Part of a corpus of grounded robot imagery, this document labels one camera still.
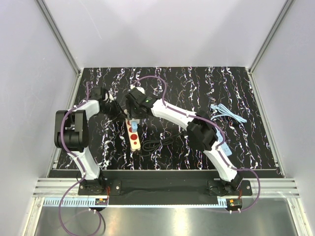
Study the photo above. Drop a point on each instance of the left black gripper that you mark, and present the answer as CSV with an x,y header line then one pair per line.
x,y
118,112

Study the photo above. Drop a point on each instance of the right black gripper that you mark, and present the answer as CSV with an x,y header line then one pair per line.
x,y
129,110

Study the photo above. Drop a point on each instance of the beige red power strip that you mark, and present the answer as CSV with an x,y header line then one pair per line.
x,y
133,137

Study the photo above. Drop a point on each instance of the blue usb charger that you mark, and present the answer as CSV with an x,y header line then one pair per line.
x,y
134,126

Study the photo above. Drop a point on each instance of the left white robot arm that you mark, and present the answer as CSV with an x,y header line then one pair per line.
x,y
72,130

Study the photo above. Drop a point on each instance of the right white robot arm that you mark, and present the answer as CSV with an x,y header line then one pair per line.
x,y
202,133

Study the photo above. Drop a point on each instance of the light blue power strip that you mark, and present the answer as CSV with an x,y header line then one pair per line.
x,y
226,149

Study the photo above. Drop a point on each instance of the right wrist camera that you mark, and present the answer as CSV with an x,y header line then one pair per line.
x,y
140,89

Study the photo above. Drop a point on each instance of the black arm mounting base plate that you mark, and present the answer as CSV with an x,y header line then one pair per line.
x,y
202,181

